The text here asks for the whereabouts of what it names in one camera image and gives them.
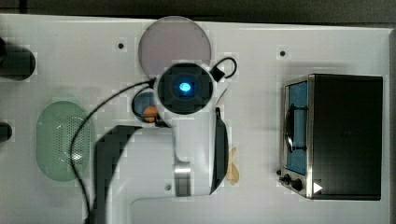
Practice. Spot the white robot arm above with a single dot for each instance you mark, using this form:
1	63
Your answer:
185	154

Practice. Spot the black silver toaster oven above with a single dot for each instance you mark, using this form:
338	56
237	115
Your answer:
332	137

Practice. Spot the large black utensil pot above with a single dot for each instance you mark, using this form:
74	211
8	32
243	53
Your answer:
16	62

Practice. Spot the green perforated strainer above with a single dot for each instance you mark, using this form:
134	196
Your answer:
55	130

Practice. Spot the blue bowl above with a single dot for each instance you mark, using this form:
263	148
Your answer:
140	102

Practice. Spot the orange fruit in bowl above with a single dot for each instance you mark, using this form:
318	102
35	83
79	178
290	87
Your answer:
150	114

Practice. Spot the peeled banana toy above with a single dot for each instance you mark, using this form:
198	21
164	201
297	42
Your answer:
232	172

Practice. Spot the grey round plate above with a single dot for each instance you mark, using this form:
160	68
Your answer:
170	40

